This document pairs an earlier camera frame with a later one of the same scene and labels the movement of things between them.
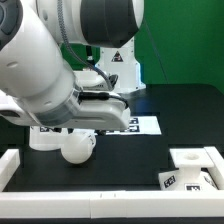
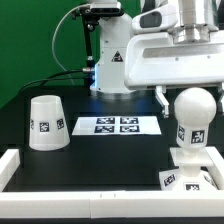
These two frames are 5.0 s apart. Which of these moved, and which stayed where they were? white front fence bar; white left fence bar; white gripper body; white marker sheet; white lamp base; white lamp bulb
Moved: white lamp bulb; white gripper body
Stayed: white marker sheet; white front fence bar; white lamp base; white left fence bar
